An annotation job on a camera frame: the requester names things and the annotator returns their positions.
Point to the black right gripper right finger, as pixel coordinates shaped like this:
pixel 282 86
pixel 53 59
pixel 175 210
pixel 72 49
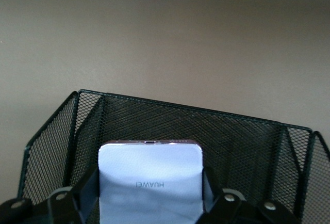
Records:
pixel 221 206

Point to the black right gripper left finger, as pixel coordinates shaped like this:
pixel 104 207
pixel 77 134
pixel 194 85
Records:
pixel 77 200

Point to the lilac phone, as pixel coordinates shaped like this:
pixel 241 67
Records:
pixel 149 167

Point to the black mesh two-tier basket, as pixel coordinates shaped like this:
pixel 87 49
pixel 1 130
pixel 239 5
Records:
pixel 206 131

